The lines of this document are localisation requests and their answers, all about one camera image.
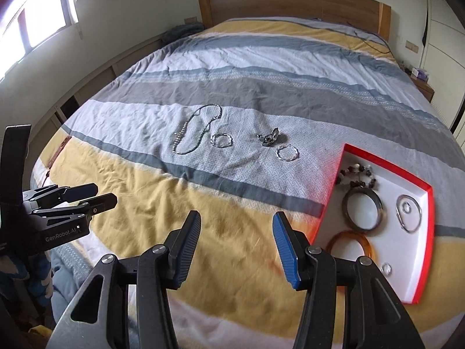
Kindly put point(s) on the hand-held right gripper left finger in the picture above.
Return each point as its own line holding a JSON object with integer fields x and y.
{"x": 185, "y": 251}

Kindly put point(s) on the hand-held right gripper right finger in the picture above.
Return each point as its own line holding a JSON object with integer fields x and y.
{"x": 287, "y": 251}

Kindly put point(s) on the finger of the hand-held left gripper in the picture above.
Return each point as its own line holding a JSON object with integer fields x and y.
{"x": 101, "y": 203}
{"x": 80, "y": 190}

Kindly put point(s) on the dark brown bangle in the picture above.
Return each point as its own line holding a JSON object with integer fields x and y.
{"x": 348, "y": 207}

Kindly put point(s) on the amber translucent bangle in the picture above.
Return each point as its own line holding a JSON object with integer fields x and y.
{"x": 365, "y": 241}

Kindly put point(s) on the red shallow box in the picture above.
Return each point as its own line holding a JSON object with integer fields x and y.
{"x": 396, "y": 254}

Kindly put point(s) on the thin metal bangle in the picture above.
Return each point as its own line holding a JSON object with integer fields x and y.
{"x": 399, "y": 221}

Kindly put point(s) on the blue white patterned cloth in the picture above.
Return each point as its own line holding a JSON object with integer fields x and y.
{"x": 21, "y": 272}

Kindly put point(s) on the twisted silver hoop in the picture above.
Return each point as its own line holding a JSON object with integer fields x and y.
{"x": 214, "y": 141}
{"x": 279, "y": 155}

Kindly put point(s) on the low white shelf unit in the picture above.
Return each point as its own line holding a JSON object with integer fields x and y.
{"x": 90, "y": 83}

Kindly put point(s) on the silver brooch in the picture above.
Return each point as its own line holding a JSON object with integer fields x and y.
{"x": 270, "y": 137}

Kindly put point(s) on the window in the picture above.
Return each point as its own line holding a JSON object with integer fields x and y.
{"x": 40, "y": 18}

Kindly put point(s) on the grey knitted cloth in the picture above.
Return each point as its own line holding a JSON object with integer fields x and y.
{"x": 181, "y": 31}

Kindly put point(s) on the wooden nightstand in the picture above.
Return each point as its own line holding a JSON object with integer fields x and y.
{"x": 425, "y": 89}

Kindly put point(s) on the purple tissue box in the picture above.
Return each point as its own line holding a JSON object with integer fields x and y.
{"x": 420, "y": 73}

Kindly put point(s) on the wooden headboard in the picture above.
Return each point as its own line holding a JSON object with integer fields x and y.
{"x": 290, "y": 3}

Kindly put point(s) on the white wardrobe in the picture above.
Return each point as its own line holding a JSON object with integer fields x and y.
{"x": 447, "y": 61}

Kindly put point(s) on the wall socket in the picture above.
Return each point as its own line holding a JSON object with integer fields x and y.
{"x": 190, "y": 19}
{"x": 411, "y": 46}

